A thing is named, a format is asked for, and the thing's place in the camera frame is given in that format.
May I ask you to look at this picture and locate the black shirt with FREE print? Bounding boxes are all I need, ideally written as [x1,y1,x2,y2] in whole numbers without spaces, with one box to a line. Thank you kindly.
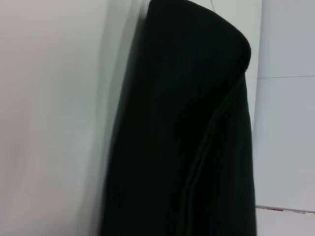
[102,0,258,236]

